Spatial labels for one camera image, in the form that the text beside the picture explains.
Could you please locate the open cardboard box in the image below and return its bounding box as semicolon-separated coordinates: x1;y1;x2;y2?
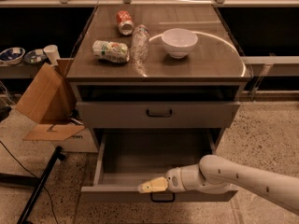
16;63;85;141

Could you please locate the grey drawer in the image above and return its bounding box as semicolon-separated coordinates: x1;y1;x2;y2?
77;102;240;129
81;130;237;203

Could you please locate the white paper cup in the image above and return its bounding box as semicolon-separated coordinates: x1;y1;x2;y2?
43;45;60;64

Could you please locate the grey top drawer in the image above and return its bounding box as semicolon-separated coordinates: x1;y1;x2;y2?
77;102;240;129

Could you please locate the blue bowl with card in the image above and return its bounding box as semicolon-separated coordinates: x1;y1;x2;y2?
23;49;47;65

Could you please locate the black cable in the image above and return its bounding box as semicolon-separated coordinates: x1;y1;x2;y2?
0;139;60;224

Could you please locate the grey drawer cabinet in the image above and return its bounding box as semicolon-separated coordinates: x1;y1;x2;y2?
65;3;252;151

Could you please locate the red soda can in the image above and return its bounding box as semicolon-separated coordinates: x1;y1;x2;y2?
116;10;135;35

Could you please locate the black stand leg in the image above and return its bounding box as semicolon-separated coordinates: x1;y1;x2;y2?
0;147;65;224

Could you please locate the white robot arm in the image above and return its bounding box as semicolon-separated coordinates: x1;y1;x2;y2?
138;155;299;215

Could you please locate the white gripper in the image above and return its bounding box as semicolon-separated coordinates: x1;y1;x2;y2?
138;167;186;193

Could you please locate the clear plastic bottle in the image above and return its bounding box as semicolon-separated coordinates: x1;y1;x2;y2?
131;24;150;62

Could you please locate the blue white bowl left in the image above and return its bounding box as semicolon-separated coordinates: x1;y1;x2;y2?
0;47;25;65

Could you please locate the crushed green white can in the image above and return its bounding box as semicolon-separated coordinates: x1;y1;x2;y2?
93;40;130;63

